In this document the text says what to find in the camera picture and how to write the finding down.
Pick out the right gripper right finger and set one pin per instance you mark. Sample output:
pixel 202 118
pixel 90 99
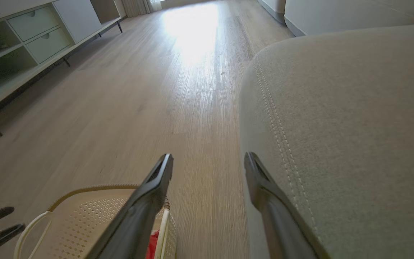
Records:
pixel 279 219

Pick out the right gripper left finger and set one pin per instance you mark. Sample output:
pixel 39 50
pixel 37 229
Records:
pixel 138 216

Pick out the red garment with white trim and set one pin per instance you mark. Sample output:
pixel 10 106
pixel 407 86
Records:
pixel 153 246

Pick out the grey fabric sofa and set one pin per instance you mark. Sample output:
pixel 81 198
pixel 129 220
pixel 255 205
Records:
pixel 354 126

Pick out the white perforated laundry basket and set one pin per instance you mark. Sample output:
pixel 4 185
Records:
pixel 81 219

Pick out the white low TV cabinet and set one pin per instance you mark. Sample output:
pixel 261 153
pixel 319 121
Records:
pixel 49 39

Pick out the grey pleated curtain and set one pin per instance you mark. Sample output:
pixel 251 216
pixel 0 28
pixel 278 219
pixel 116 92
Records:
pixel 138 7

